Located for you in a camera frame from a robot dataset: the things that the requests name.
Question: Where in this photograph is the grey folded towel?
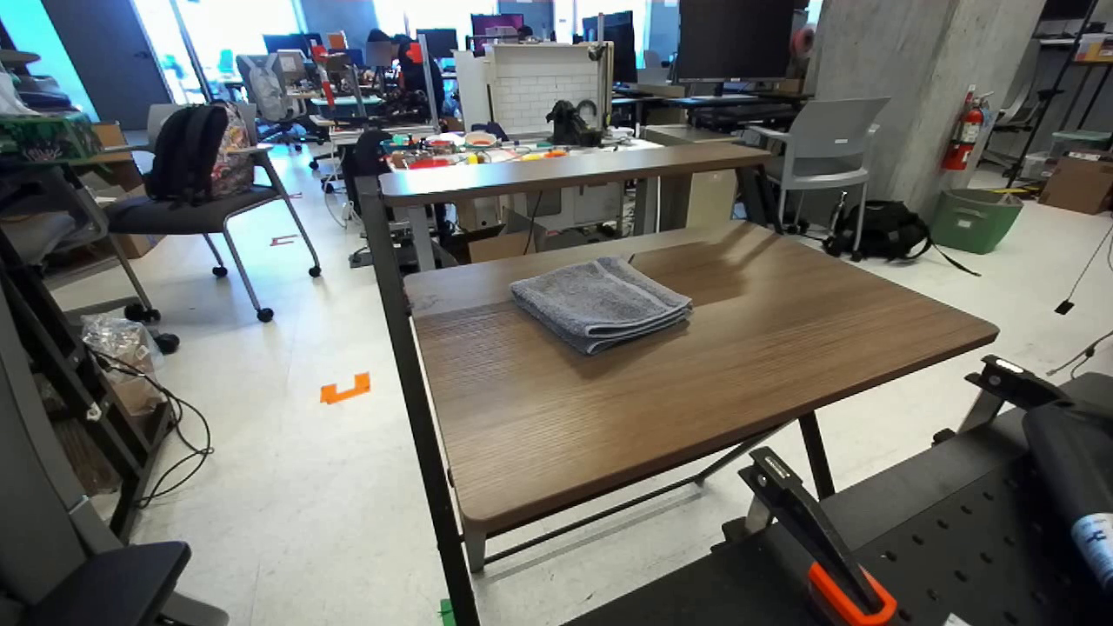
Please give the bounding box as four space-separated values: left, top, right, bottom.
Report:
510 256 694 356

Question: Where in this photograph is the cardboard box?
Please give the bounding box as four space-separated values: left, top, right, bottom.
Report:
1038 152 1113 216
467 227 550 265

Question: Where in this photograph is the brown top table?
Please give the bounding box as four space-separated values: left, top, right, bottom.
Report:
377 142 776 272

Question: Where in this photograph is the orange tape mark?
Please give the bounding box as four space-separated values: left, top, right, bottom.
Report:
319 373 372 405

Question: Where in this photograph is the white tiled board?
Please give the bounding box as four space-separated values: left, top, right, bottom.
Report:
485 42 615 137

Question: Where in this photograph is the row of monitors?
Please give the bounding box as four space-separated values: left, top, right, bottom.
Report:
261 10 638 85

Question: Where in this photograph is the grey plastic chair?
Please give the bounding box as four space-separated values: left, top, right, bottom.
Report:
746 96 892 263

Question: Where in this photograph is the large black monitor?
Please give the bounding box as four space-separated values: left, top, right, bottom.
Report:
676 0 797 97

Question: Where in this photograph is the black backpack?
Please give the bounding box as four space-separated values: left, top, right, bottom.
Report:
143 104 230 206
821 200 982 277

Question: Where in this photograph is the patterned backpack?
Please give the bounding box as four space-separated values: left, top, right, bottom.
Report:
209 100 257 199

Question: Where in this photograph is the grey office chair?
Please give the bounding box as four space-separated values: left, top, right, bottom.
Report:
236 53 307 147

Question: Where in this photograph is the grey chair on castors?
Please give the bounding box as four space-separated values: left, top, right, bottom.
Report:
104 103 323 323

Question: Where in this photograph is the green plastic bin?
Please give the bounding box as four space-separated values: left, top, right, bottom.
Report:
930 189 1025 256

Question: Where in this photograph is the clear plastic bag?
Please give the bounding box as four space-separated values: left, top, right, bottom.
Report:
82 314 166 376

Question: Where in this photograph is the red fire extinguisher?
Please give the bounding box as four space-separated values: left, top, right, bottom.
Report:
942 85 995 172

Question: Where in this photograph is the black shelf rack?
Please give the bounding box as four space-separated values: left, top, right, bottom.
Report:
0 163 181 542

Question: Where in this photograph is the dark door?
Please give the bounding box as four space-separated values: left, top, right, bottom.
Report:
41 0 176 132

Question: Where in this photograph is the black cylinder with white end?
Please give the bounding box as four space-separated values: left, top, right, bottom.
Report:
1022 398 1113 594

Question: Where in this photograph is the green patterned box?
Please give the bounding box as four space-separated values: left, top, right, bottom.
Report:
0 113 104 165

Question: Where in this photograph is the black office chair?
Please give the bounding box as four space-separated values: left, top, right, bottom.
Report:
0 291 230 626

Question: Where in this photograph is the black clamp with orange handle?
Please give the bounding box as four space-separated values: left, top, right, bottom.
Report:
737 447 898 626

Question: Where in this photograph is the black cable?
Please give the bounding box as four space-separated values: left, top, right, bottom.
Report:
91 348 215 510
1046 222 1113 380

